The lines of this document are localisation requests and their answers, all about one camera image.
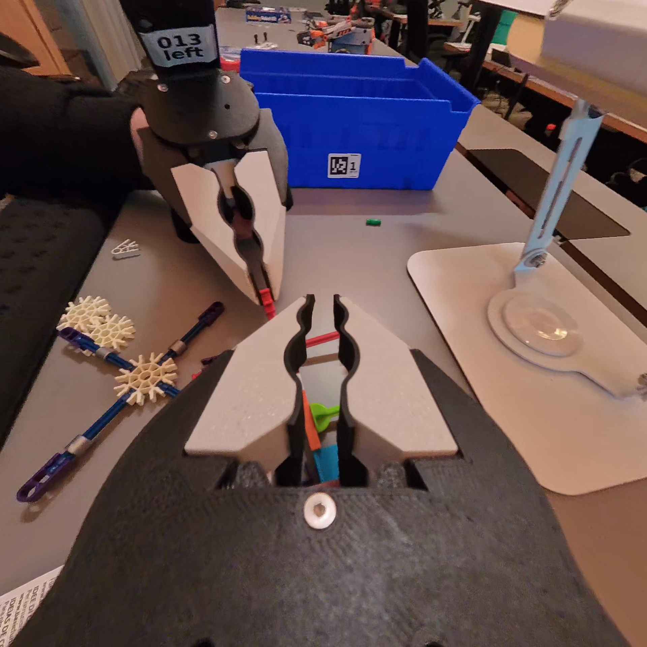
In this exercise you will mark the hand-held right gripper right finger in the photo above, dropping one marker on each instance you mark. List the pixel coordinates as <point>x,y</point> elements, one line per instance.
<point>394,404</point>

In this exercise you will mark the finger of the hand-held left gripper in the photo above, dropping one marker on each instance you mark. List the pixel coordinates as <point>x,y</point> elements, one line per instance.
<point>202,212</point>
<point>268,202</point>

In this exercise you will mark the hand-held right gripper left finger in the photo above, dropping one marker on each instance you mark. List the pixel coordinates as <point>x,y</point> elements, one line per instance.
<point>242,404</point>

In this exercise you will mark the multicolour toy rod assembly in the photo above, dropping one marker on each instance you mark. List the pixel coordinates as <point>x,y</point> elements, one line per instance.
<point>323,338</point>

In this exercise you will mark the person's left forearm black sleeve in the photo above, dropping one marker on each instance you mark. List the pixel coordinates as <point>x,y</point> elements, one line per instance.
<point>65,136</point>

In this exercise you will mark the person's left hand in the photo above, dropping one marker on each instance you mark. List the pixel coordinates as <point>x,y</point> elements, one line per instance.
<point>136,132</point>

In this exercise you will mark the small white toy connector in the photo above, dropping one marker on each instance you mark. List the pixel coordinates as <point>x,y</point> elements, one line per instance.
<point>125,249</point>

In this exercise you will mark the blue rod cross toy assembly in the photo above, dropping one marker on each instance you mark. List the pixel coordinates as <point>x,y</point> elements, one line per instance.
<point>146,378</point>

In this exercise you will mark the small blue box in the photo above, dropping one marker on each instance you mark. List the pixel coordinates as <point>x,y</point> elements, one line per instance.
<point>268,15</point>

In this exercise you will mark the blue plastic bin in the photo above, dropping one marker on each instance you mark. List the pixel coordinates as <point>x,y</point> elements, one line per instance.
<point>364,126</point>

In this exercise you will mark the cream snowflake toy connector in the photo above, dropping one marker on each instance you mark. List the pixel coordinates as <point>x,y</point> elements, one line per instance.
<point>115,332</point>
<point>85,311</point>

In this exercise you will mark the orange grey toy blaster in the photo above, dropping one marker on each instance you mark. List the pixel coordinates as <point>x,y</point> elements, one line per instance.
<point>336,33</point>

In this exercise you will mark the black dimpled cushion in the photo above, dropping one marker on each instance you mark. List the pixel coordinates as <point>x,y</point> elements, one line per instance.
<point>40,303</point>

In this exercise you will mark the black table leg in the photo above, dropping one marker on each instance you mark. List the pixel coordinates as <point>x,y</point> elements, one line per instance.
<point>417,25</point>

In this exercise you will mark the printed instruction leaflet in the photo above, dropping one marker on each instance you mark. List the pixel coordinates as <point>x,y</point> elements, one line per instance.
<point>28,606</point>

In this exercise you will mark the green box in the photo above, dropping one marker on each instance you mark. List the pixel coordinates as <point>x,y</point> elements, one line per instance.
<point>505,26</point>

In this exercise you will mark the wooden background desk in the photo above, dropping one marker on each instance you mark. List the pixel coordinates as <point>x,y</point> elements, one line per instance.
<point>556,93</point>

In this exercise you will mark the white blurry panel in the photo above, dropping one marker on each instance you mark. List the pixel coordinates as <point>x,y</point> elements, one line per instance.
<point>591,40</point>

